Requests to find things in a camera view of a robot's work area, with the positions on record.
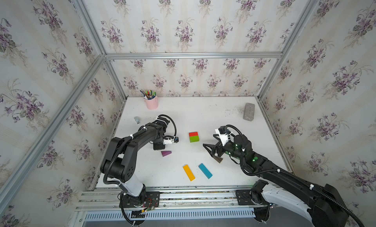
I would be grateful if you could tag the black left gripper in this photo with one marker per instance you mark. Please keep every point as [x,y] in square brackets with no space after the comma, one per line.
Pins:
[157,147]

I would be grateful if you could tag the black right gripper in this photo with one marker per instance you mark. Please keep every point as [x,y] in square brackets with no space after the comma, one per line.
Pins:
[213,148]

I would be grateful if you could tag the green cube block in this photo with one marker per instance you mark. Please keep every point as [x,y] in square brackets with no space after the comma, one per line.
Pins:
[194,139]

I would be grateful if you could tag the red cube block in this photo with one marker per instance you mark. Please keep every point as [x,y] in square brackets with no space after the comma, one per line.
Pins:
[193,134]

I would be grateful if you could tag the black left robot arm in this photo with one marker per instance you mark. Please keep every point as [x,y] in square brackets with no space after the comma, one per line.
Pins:
[119,162]

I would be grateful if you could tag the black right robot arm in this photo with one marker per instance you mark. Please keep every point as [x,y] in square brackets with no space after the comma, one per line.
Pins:
[322,205]

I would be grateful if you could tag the blue rectangular block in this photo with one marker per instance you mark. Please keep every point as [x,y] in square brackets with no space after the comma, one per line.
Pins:
[205,171]

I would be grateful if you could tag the yellow rectangular block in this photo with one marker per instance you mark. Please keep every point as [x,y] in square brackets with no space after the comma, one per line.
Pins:
[188,172]

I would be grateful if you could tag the pink pen holder cup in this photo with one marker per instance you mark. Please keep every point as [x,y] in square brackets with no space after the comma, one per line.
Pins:
[152,104]

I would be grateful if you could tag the grey board eraser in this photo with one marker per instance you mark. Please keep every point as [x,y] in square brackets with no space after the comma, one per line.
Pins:
[249,112]

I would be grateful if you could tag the coloured pens in cup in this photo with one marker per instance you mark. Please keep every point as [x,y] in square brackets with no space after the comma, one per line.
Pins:
[149,95]

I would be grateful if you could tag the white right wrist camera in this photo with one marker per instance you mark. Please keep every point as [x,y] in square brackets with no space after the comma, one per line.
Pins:
[224,135]

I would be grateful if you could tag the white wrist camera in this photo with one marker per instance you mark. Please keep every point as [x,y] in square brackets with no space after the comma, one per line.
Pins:
[170,140]
[224,135]

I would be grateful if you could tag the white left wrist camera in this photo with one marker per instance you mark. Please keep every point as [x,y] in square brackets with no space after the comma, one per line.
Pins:
[170,140]

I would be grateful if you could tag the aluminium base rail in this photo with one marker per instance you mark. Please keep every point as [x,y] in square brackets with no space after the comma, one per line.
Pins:
[177,203]

